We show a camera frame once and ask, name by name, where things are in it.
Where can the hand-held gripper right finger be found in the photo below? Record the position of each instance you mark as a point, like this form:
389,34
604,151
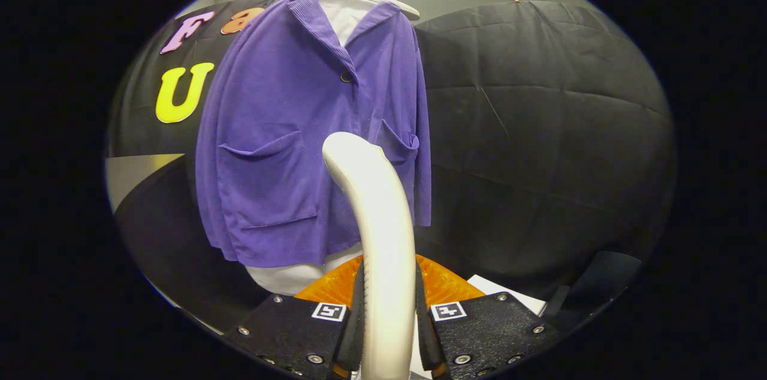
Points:
424,338

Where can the black backdrop cloth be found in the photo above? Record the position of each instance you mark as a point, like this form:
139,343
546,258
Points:
539,128

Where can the grey drawer cabinet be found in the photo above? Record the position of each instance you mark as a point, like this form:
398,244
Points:
132,173

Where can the white mannequin torso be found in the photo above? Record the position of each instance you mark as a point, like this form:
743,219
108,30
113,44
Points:
344,20

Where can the white flat sheet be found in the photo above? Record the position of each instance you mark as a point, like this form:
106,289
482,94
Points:
515,295

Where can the white garment steamer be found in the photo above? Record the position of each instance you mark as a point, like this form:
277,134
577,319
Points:
383,230

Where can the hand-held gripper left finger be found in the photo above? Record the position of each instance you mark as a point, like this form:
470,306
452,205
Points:
356,332

